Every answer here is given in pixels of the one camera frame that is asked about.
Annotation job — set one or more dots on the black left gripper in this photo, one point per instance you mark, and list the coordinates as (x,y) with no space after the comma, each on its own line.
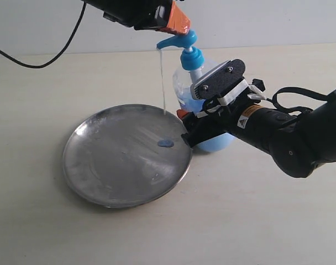
(145,14)

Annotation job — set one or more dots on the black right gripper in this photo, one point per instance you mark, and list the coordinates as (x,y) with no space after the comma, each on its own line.
(230,119)

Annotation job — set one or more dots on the blue soap pump bottle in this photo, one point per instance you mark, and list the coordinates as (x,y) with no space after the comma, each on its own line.
(193,66)

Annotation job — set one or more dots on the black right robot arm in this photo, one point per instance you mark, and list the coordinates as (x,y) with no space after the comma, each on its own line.
(298,139)

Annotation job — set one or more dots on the blue soap blob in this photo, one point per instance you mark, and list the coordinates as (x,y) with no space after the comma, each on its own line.
(165,143)

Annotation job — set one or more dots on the round stainless steel plate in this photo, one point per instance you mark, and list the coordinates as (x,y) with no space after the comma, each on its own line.
(112,158)

